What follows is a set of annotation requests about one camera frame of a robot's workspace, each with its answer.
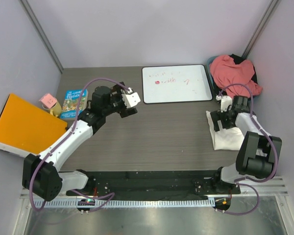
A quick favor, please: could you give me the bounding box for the white t-shirt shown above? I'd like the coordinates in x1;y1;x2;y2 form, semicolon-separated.
206;111;244;151

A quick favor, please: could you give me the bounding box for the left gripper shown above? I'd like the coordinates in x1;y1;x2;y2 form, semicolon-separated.
102;83;136;118

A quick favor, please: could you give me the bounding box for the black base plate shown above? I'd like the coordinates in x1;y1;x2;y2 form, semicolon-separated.
79;170;241;201

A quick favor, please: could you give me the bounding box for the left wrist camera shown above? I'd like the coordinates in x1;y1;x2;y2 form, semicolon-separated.
121;88;141;109

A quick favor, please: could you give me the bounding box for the teal laundry basket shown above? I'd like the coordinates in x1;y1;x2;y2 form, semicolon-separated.
206;56;221;96

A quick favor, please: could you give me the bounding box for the blue treehouse book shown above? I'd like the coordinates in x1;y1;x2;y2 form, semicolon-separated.
60;89;88;120

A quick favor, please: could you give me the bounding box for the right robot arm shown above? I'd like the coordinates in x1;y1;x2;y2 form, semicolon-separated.
206;95;282;193

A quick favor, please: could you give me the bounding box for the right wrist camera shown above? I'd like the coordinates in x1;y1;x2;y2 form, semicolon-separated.
216;95;233;113

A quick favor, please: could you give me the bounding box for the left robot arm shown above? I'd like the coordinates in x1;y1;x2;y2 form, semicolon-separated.
22;83;141;201

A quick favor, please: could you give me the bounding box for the pink t-shirt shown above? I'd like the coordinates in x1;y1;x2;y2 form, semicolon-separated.
210;54;263;99

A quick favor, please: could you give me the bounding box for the orange book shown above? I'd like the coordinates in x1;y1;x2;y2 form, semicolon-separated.
0;94;67;158

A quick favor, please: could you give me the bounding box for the aluminium rail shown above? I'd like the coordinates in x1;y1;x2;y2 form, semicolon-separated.
19;176;289;199

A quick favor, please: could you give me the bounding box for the white slotted cable duct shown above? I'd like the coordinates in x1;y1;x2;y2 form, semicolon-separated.
44;198;215;209

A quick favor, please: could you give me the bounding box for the white whiteboard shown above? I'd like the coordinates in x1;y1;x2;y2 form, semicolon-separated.
142;65;213;104

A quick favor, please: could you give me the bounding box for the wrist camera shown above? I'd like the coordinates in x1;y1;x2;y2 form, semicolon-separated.
121;88;141;109
216;95;233;113

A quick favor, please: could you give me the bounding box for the yellow mug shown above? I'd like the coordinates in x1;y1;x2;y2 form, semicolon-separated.
42;102;62;118

